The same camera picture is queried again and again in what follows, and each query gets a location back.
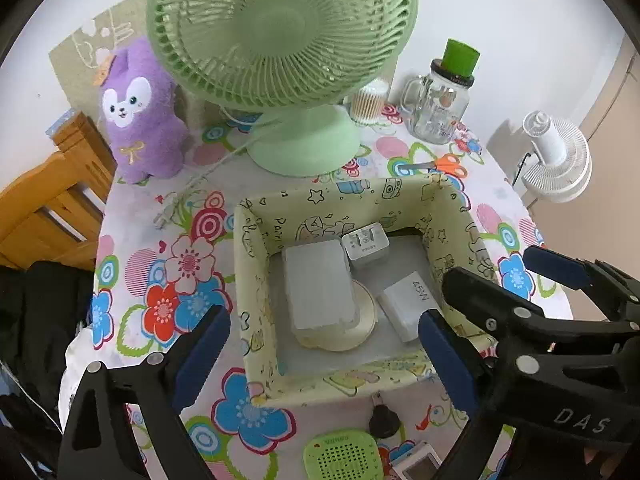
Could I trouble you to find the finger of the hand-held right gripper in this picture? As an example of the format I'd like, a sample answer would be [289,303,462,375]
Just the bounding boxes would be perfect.
[523,244,640,321]
[441,266,640,343]

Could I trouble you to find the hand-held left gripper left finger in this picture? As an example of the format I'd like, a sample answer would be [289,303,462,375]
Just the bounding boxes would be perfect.
[57,304,232,480]

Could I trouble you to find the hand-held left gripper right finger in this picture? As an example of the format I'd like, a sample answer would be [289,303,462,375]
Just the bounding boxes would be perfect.
[418,309,516,480]

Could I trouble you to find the white charger box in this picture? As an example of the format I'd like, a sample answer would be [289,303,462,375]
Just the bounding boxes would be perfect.
[377,270,443,343]

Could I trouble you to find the cartoon print storage box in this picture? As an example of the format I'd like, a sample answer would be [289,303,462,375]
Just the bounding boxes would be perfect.
[234,172,501,408]

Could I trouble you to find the cream round compact mirror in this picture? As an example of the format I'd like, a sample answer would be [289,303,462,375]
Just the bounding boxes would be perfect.
[295,279,378,352]

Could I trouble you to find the black key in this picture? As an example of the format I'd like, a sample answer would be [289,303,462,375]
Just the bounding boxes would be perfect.
[367,390,402,441]

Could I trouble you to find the white remote control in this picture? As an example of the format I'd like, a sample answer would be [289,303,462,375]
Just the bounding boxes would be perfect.
[387,440,446,480]

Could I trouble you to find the white plug adapter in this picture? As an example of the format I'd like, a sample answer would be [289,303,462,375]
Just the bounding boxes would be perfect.
[341,224,391,268]

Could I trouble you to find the translucent white plastic case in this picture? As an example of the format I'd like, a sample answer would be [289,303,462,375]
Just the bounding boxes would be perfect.
[281,240,362,345]

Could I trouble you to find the green panda case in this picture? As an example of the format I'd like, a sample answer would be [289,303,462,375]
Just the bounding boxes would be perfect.
[303,427,392,480]

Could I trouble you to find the white standing fan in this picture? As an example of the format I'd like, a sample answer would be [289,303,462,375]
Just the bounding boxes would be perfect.
[520,110,593,204]

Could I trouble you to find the floral tablecloth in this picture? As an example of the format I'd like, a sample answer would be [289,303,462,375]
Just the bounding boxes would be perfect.
[57,95,573,480]

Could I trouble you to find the black clothes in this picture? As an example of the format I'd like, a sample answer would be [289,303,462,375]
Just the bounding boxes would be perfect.
[0,260,98,480]

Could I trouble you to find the glass mug jar green lid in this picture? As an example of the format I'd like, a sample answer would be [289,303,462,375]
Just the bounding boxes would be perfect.
[400,38,482,146]

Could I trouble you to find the cotton swab container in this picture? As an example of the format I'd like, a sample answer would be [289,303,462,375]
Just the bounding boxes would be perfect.
[350,79,390,125]

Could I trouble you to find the wooden chair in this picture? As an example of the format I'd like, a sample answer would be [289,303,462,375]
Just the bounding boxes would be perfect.
[0,112,118,271]

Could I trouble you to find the purple plush toy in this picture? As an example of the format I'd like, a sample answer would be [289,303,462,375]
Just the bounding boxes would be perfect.
[97,37,188,185]

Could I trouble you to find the blue paper patch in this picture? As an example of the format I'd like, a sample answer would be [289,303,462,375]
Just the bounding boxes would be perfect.
[44,109,76,137]

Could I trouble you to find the pale green patterned board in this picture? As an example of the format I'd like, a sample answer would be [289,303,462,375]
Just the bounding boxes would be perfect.
[48,0,401,131]

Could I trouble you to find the green desk fan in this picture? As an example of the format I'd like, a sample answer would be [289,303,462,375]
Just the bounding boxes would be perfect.
[146,0,418,178]

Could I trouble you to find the black fan cable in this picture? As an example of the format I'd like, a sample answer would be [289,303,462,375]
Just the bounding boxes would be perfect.
[510,147,533,186]

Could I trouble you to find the orange handled scissors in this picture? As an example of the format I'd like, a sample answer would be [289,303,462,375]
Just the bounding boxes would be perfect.
[397,152,466,178]

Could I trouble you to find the white fan power cable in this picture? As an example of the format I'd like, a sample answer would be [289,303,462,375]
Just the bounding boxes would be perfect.
[152,107,266,231]

